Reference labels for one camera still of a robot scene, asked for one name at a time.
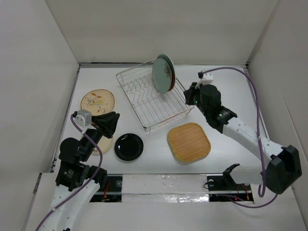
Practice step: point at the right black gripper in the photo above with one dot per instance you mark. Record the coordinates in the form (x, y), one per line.
(189, 93)

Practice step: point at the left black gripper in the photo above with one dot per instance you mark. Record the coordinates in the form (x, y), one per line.
(109, 121)

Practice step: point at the light green flower plate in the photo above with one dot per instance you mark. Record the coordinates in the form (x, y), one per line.
(161, 75)

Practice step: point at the red and teal plate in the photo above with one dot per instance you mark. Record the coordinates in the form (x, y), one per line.
(172, 69)

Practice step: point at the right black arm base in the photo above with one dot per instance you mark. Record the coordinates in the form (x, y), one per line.
(219, 191)

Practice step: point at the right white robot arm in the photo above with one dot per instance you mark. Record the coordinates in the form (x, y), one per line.
(280, 166)

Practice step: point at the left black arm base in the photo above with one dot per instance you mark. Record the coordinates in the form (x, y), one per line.
(112, 192)

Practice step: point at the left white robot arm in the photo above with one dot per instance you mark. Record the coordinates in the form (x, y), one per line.
(80, 174)

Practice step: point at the plain beige plate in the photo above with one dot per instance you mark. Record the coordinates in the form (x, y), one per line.
(105, 144)

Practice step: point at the beige bird pattern plate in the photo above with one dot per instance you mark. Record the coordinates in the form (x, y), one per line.
(98, 102)

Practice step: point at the black round plate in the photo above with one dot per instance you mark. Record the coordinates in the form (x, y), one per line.
(128, 147)

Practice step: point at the square woven bamboo tray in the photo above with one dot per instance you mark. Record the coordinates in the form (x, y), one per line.
(189, 143)

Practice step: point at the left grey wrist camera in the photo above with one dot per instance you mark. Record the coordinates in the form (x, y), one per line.
(83, 118)

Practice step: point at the silver wire dish rack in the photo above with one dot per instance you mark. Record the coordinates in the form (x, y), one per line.
(152, 108)

